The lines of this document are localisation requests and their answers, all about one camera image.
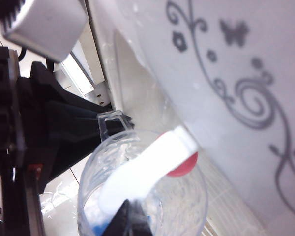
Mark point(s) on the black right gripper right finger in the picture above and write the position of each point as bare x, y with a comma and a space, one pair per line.
140, 221

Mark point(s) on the white floral-print water dispenser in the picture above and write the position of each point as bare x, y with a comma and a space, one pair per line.
211, 135

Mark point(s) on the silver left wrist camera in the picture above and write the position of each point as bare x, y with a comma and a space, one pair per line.
46, 29

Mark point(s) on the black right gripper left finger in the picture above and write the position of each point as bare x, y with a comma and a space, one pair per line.
120, 221

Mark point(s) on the clear plastic mug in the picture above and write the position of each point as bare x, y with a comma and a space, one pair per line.
182, 196

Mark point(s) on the red-collared white water tap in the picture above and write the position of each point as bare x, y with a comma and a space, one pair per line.
150, 167

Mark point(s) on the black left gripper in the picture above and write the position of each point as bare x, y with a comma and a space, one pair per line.
7, 110

